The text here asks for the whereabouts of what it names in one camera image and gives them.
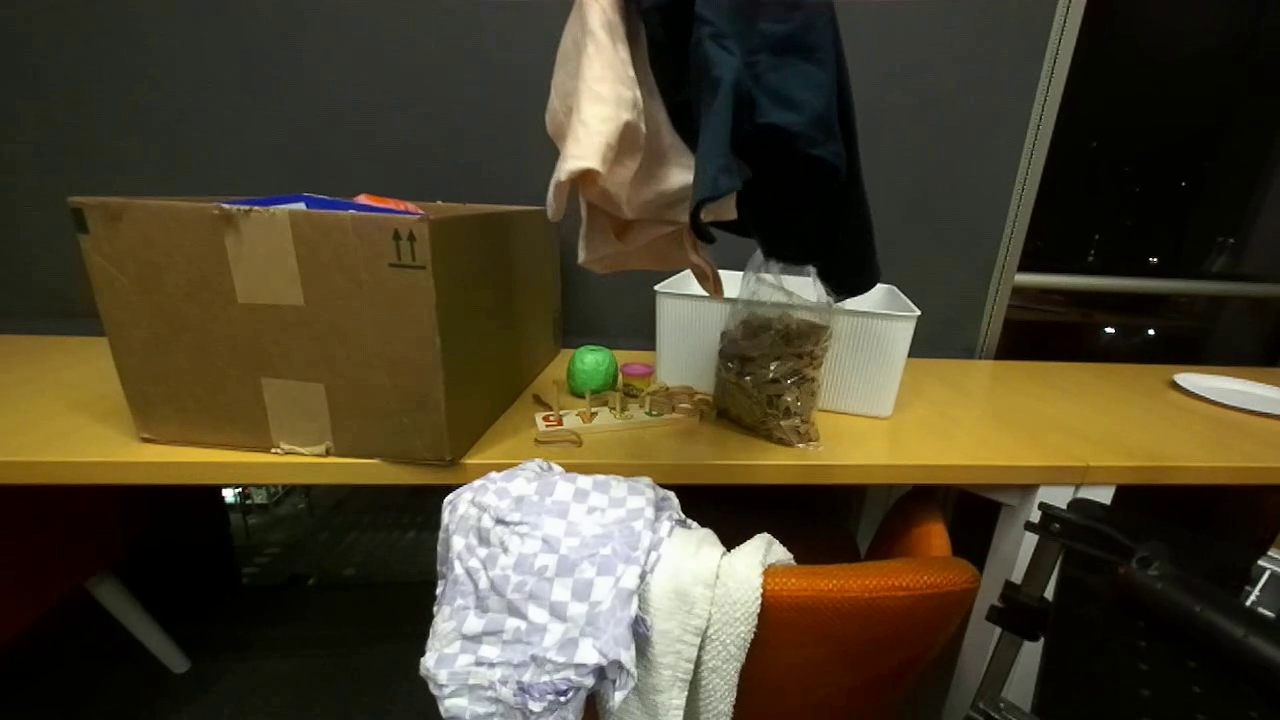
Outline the purple white checkered cloth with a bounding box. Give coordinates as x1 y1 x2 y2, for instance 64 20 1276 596
418 456 693 720

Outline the clear bag of wooden pieces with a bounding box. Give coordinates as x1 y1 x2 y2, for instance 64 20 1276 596
711 253 841 448

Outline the white table leg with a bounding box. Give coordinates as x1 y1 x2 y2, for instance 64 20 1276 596
86 571 197 680
935 483 1120 720

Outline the orange fabric chair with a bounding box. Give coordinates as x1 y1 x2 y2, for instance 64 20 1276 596
0 487 140 656
731 487 984 720

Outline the pale pink clothing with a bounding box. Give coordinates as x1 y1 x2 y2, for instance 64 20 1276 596
539 0 731 298

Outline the white plastic basket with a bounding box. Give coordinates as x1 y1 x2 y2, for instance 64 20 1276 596
653 263 926 420

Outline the navy blue clothing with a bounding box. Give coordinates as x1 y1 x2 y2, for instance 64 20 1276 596
636 0 884 304

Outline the wooden puzzle board with pieces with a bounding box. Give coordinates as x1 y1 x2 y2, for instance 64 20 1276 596
528 378 721 450

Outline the brown cardboard box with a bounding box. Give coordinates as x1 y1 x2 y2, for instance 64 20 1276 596
64 196 566 473

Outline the white plate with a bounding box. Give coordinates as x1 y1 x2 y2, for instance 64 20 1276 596
1167 369 1280 420

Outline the red flat item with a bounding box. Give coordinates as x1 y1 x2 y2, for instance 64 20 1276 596
350 190 428 223

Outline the grey window frame post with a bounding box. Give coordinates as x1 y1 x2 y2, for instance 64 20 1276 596
972 0 1088 358

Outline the grey window rail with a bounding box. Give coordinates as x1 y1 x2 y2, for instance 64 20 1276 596
1011 268 1280 298

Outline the green ball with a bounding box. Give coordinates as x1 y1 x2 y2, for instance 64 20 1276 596
566 340 621 399

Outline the black tripod stand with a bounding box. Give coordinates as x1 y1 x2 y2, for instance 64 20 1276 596
963 494 1280 720

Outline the blue flat item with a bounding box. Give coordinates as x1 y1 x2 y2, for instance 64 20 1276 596
224 186 360 221

